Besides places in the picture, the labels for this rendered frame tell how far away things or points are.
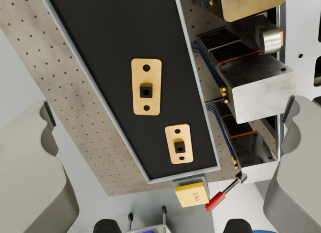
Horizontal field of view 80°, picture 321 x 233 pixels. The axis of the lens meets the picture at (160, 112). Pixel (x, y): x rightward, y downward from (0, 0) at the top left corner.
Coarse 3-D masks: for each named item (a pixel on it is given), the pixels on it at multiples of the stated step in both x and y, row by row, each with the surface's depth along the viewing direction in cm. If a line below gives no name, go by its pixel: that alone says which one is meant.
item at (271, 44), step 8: (256, 16) 37; (264, 16) 35; (256, 24) 33; (264, 24) 31; (272, 24) 30; (256, 32) 34; (264, 32) 29; (272, 32) 28; (280, 32) 28; (256, 40) 35; (264, 40) 28; (272, 40) 28; (280, 40) 28; (264, 48) 29; (272, 48) 29
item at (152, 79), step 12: (132, 60) 24; (144, 60) 24; (156, 60) 24; (132, 72) 25; (144, 72) 25; (156, 72) 25; (132, 84) 26; (144, 84) 26; (156, 84) 26; (144, 96) 26; (156, 96) 27; (156, 108) 28
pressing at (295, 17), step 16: (288, 0) 34; (304, 0) 34; (320, 0) 34; (288, 16) 36; (304, 16) 36; (320, 16) 36; (288, 32) 37; (304, 32) 37; (288, 48) 39; (304, 48) 39; (320, 48) 39; (288, 64) 41; (304, 64) 41; (304, 80) 43
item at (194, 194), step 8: (192, 184) 39; (200, 184) 39; (176, 192) 39; (184, 192) 39; (192, 192) 39; (200, 192) 39; (184, 200) 41; (192, 200) 41; (200, 200) 41; (208, 200) 41
